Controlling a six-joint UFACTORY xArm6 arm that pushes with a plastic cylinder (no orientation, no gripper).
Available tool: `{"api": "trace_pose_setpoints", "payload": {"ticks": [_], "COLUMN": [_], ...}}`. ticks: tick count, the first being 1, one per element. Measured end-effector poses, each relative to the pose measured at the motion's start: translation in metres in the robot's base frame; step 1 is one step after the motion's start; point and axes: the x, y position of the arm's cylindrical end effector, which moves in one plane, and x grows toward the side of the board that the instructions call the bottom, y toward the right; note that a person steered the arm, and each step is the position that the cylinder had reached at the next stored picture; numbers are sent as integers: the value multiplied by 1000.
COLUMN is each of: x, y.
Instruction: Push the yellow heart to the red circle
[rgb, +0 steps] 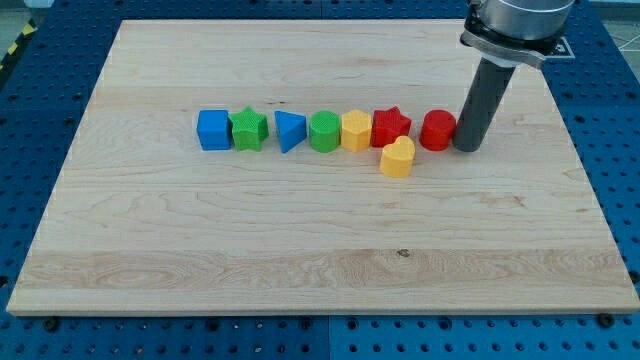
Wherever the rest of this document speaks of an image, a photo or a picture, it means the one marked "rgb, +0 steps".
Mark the blue cube block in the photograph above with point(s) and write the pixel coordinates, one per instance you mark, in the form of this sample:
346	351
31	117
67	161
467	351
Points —
214	130

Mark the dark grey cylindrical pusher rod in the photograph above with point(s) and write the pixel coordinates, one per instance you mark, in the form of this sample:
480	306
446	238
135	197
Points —
483	99

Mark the light wooden board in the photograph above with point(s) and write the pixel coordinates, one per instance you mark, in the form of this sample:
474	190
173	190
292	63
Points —
143	222

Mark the green star block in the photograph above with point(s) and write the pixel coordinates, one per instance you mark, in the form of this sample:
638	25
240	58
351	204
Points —
249	129

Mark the red cylinder block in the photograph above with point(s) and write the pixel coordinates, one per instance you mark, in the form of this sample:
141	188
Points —
437	130

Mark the red star block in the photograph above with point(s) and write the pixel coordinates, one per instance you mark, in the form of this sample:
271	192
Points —
388	125

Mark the yellow heart block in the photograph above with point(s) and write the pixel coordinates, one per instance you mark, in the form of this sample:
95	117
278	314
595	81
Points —
397	158

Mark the yellow hexagon block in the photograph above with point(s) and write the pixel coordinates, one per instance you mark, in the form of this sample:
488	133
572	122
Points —
356	127

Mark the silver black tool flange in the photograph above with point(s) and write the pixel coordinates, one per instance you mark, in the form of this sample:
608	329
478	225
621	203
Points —
510	32

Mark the green cylinder block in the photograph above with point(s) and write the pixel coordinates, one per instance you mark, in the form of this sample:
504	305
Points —
324	131

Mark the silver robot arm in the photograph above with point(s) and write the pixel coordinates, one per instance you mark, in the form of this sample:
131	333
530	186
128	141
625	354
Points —
507	33

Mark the blue triangle block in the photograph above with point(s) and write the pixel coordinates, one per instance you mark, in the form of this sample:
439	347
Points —
291	129

